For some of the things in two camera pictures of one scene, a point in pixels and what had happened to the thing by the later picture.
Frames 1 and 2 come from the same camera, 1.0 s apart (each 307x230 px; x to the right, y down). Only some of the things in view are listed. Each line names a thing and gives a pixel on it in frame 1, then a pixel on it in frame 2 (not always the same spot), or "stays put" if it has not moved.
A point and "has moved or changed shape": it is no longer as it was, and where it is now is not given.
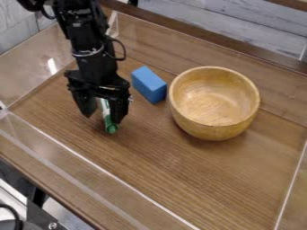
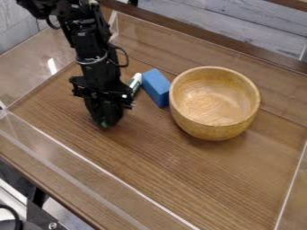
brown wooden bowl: [214, 101] stays put
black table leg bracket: [39, 218] stays put
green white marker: [111, 125] has moved or changed shape
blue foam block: [150, 84] has moved or changed shape
